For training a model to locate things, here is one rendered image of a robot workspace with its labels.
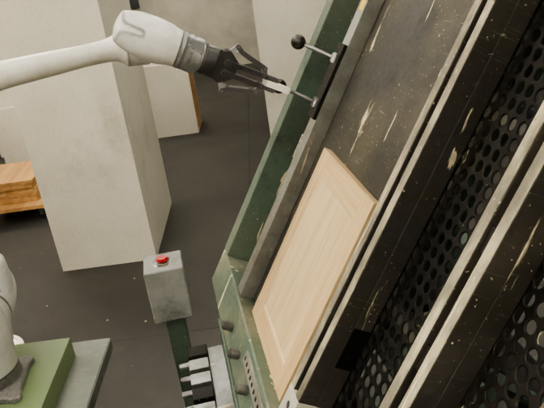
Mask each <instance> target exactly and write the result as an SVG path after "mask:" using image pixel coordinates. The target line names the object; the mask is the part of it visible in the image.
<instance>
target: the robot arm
mask: <svg viewBox="0 0 544 408"><path fill-rule="evenodd" d="M233 53H236V54H239V53H240V54H241V55H242V56H243V57H245V58H246V59H248V60H249V61H251V62H252V63H253V64H254V65H256V66H258V67H259V68H260V69H261V71H259V70H255V69H253V68H251V67H248V66H245V65H242V64H240V63H239V62H238V61H237V60H236V58H235V56H234V54H233ZM107 62H122V63H124V64H126V65H127V66H140V65H149V64H150V63H153V64H157V65H166V66H172V67H174V68H177V69H179V70H183V71H186V72H188V73H190V74H193V73H194V72H195V71H197V72H198V73H199V74H203V75H205V76H207V77H210V78H212V79H213V80H214V81H215V82H217V83H218V85H219V92H220V93H225V92H237V93H244V94H251V95H257V94H258V92H259V91H260V90H265V91H268V92H271V93H274V92H275V90H277V91H280V92H283V93H285V94H288V95H289V94H290V91H291V89H290V88H289V87H287V86H285V85H282V84H280V83H278V81H279V80H278V79H277V78H275V77H274V76H271V75H269V74H267V70H268V68H267V67H266V66H265V65H264V64H262V63H261V62H260V61H258V60H257V59H256V58H254V57H253V56H251V55H250V54H248V53H247V52H245V51H244V50H243V49H242V47H241V46H240V45H239V44H238V43H236V44H235V46H234V47H232V48H231V49H221V48H219V47H216V46H214V45H210V44H206V45H205V40H204V39H202V38H200V37H197V36H195V35H194V34H191V33H189V32H186V31H183V30H181V29H179V28H178V27H177V26H176V25H174V24H173V23H170V22H168V21H167V20H165V19H161V18H160V17H157V16H155V15H150V14H147V13H145V12H142V11H122V12H121V13H120V14H119V15H118V17H117V20H116V22H115V24H114V27H113V34H112V35H111V36H110V37H108V38H106V39H103V40H99V41H96V42H93V43H90V44H86V45H79V46H75V47H70V48H66V49H58V50H54V51H48V52H44V53H36V54H32V55H27V56H23V57H15V58H11V59H6V60H1V61H0V91H3V90H6V89H8V88H11V87H16V86H19V85H22V84H25V83H31V82H34V81H37V80H41V79H46V78H49V77H52V76H55V75H59V74H64V73H66V72H70V71H73V70H78V69H82V68H84V67H88V66H94V65H98V64H102V63H107ZM236 70H242V71H244V72H247V73H249V74H252V75H255V76H257V77H259V78H262V79H263V81H262V83H261V82H258V81H255V80H253V79H250V78H247V77H244V76H243V75H240V74H237V73H236ZM230 79H235V80H238V81H241V82H243V83H247V84H248V85H251V86H254V87H255V88H252V87H239V86H232V85H227V84H226V83H222V82H224V81H228V80H230ZM15 303H16V283H15V278H14V276H13V274H12V273H11V271H10V270H9V268H8V265H7V263H6V260H5V258H4V256H3V255H2V254H1V253H0V405H1V404H7V403H8V404H15V403H17V402H20V401H21V400H22V398H23V394H22V392H23V387H24V385H25V382H26V379H27V377H28V373H29V370H30V367H31V366H32V365H33V364H34V362H35V360H34V357H33V356H32V355H26V356H24V357H21V358H18V356H17V354H16V350H15V344H14V341H13V339H14V334H13V328H12V317H13V314H14V310H15Z"/></svg>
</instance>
